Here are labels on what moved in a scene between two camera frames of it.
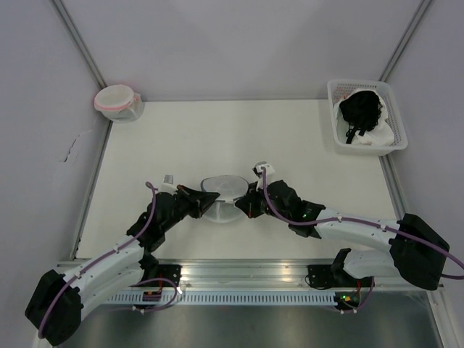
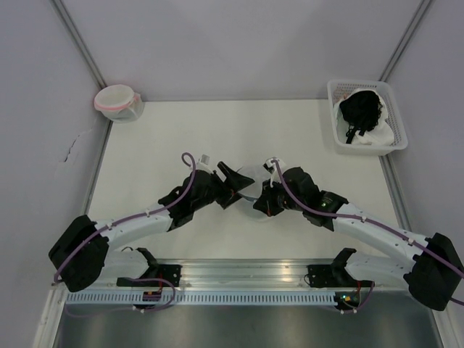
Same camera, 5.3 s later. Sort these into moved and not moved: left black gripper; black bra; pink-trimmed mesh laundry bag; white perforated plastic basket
Moved: left black gripper
Not moved: black bra; white perforated plastic basket; pink-trimmed mesh laundry bag
